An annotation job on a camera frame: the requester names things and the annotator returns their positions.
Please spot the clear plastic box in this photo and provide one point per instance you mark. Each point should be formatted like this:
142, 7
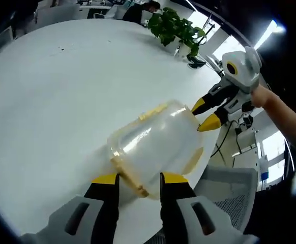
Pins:
155, 147

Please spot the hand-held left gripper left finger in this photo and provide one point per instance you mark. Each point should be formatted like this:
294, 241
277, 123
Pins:
104, 200

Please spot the green potted plant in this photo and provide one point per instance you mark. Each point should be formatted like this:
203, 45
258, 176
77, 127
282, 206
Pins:
173, 25

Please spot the white plant pot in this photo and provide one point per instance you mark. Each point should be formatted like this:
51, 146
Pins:
183, 50

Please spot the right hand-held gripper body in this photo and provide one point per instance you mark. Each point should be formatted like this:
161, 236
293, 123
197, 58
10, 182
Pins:
244, 73

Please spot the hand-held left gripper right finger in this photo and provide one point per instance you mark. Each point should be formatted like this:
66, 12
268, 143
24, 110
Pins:
173, 200

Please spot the black flat object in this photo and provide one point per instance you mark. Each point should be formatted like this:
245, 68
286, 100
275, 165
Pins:
196, 62

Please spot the person's right hand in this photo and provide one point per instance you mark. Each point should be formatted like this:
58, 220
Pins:
261, 97

